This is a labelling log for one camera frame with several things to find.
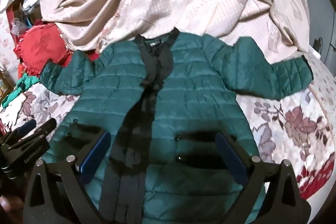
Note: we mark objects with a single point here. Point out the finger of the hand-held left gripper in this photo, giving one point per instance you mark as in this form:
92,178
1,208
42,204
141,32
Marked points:
26,127
43,128

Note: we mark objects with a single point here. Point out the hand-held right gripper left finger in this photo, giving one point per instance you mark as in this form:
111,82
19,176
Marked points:
95,155

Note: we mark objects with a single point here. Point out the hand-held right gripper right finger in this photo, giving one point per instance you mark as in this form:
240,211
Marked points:
232,157

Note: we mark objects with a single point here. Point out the green quilted jacket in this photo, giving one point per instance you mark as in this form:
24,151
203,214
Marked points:
189,98

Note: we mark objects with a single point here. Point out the green and white cloth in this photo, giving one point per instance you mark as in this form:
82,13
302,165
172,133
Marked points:
21,87

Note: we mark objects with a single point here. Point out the floral red and cream blanket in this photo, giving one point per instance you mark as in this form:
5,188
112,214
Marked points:
288,121

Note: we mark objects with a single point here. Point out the red heart-shaped pillow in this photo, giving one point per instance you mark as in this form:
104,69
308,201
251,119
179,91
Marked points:
42,45

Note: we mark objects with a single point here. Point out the white appliance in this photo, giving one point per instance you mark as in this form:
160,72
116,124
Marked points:
321,24

